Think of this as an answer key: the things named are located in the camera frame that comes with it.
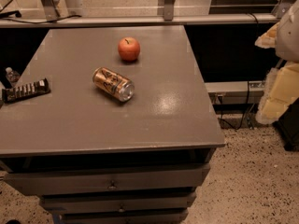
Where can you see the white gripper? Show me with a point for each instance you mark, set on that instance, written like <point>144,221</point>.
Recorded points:
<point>289,36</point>

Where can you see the orange soda can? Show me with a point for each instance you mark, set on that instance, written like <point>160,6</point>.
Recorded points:
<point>116,85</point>

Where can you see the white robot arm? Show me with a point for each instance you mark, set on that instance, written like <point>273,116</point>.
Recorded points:
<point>287,41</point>

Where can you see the red apple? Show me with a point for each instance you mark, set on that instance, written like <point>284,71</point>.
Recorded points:
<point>129,49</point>

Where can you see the bottom grey drawer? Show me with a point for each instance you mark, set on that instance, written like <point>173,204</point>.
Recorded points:
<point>129,217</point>

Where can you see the grey drawer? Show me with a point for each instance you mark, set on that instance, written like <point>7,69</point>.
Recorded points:
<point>102,180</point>
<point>129,217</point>
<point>118,203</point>

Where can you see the grey drawer cabinet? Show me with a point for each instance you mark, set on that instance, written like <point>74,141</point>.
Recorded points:
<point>77,126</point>

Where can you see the dark snack bar wrapper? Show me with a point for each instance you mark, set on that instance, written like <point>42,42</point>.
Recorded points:
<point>26,91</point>

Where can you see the top grey drawer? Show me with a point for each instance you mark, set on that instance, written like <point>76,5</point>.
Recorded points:
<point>102,180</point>

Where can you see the clear plastic water bottle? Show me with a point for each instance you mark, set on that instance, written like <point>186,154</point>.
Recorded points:
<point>12,76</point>

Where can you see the middle grey drawer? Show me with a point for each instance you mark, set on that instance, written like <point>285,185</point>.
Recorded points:
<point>118,203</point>

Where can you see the low aluminium floor rail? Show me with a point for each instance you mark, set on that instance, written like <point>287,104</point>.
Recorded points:
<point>235,93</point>

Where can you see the aluminium frame rail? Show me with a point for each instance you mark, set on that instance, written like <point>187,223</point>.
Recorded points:
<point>243,18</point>

